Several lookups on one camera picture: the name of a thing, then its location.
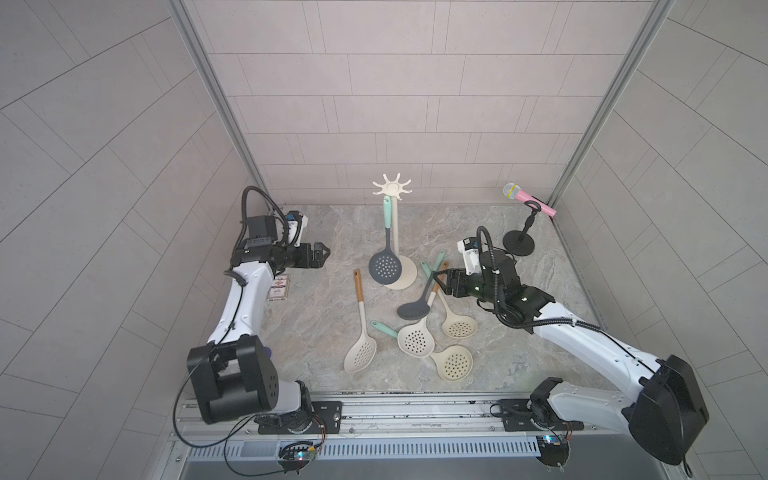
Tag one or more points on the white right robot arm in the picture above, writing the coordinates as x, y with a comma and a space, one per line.
657, 402

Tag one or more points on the black microphone stand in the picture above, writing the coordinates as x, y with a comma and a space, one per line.
520, 242

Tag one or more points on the cream skimmer green handle bottom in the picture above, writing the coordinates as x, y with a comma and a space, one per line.
452, 364

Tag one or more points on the cream skimmer wooden handle left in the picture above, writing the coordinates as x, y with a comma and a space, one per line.
363, 351

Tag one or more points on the cream skimmer green handle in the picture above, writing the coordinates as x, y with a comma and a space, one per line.
456, 326
452, 364

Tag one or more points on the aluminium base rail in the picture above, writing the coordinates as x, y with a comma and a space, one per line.
452, 413

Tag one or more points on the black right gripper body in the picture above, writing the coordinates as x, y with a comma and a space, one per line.
467, 285

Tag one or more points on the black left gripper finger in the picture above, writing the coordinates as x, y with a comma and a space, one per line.
318, 260
322, 247

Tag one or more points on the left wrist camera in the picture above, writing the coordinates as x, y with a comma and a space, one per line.
297, 223

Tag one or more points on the pink toy microphone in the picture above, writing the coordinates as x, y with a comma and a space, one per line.
514, 191

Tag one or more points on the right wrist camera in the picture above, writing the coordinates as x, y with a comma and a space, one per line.
468, 248

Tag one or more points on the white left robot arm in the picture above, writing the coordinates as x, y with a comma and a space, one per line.
232, 375

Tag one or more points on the cream utensil rack stand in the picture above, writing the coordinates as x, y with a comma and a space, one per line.
393, 189

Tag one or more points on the playing card box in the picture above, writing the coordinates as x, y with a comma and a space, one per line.
279, 288

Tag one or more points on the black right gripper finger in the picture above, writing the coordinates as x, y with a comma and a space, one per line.
442, 276
441, 287

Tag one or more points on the cream skimmer green handle right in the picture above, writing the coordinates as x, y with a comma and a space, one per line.
456, 326

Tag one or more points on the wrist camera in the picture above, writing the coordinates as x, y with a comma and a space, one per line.
297, 223
468, 248

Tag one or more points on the grey skimmer green handle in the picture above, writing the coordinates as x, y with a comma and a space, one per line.
385, 267
416, 310

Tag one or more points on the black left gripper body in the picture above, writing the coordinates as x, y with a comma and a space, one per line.
293, 257

